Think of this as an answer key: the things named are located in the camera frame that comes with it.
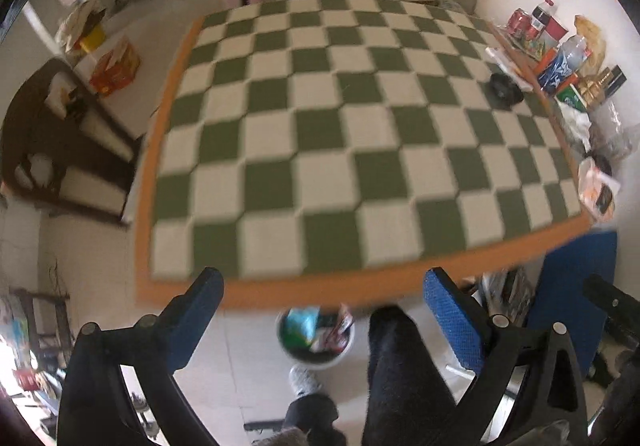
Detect white trash bin black liner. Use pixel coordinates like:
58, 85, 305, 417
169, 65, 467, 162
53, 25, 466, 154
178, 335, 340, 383
276, 306, 357, 372

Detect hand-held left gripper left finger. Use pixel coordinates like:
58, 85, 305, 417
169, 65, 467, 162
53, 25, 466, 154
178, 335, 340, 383
57, 267, 224, 446

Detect orange patterned packet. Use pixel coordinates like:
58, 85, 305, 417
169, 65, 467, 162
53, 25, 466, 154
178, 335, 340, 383
577, 158, 621, 221

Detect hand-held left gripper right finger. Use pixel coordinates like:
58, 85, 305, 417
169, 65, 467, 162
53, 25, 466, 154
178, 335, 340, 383
423, 267, 588, 446

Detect red white snack packet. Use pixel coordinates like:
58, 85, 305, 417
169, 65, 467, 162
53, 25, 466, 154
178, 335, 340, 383
320, 311, 353, 347

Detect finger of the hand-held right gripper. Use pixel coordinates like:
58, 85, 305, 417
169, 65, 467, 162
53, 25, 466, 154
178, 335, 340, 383
604, 315, 640, 347
584, 274, 640, 321

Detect yellow snack bag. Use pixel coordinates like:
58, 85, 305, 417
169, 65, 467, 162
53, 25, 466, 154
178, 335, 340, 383
572, 14, 606, 71

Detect black ashtray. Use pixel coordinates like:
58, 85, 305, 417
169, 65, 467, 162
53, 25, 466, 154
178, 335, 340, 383
489, 73, 525, 102

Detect crumpled white tissue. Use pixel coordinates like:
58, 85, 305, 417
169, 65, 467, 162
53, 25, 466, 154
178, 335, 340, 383
557, 100, 593, 151

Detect green white checkered mat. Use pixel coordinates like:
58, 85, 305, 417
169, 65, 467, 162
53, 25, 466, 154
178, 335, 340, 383
134, 0, 593, 311

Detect blue stool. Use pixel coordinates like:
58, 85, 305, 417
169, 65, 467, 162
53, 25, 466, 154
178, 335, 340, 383
527, 231, 618, 367

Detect black box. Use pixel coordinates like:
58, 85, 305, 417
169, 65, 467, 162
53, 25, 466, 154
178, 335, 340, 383
600, 66, 627, 99

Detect clear bottle blue label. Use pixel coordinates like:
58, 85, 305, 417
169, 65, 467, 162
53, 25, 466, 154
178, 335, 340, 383
537, 34, 588, 94

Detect person's dark trousers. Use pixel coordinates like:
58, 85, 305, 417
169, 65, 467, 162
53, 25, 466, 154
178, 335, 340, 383
282, 305, 458, 446

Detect red carton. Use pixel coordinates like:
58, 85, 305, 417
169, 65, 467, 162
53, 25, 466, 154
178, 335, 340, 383
544, 23, 570, 49

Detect green box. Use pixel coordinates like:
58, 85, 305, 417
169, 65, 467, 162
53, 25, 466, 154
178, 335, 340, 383
555, 84, 586, 109

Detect white packet coloured stripes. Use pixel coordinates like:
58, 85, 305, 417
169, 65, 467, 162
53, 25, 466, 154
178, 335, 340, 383
485, 46, 533, 89

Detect orange cardboard box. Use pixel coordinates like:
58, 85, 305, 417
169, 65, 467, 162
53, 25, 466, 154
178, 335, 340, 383
89, 36, 141, 96

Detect pile of white clothes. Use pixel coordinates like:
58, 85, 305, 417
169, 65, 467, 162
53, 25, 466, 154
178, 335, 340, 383
55, 0, 101, 49

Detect cola bottle red cap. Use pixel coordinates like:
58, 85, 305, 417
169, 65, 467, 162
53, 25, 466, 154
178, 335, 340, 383
531, 0, 556, 41

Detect yellow bin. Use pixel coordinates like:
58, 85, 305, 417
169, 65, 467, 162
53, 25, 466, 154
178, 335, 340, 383
80, 28, 107, 52

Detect black metal stand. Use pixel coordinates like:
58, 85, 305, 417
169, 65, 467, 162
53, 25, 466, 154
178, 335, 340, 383
10, 287, 76, 357

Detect dark wooden chair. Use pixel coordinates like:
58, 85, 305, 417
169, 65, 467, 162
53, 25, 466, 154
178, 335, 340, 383
0, 56, 143, 227

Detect grey fuzzy slipper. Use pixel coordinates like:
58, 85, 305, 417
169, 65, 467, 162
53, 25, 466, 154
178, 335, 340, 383
289, 365, 325, 398

